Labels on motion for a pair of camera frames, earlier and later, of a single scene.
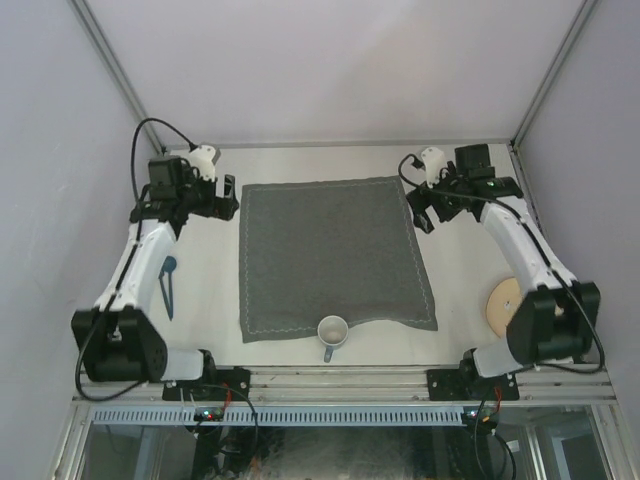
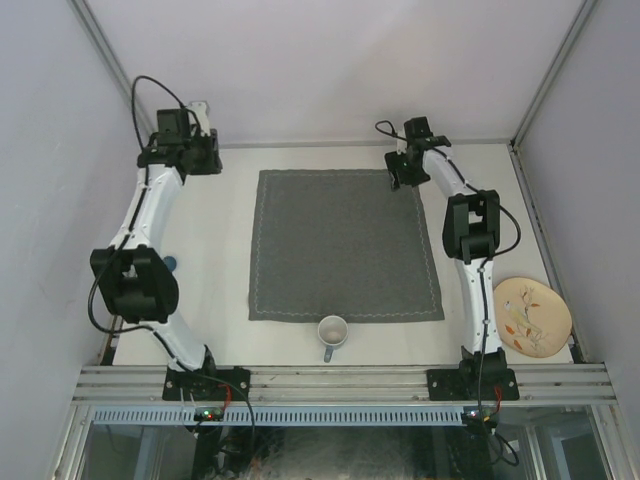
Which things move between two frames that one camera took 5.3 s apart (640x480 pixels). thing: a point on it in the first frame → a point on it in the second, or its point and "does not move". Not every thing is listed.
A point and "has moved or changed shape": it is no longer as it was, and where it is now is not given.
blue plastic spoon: (169, 266) does not move
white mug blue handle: (332, 331) does not move
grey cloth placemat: (309, 249) has moved or changed shape
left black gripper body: (198, 192) → (206, 153)
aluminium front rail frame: (360, 387) does not move
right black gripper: (420, 199) → (398, 176)
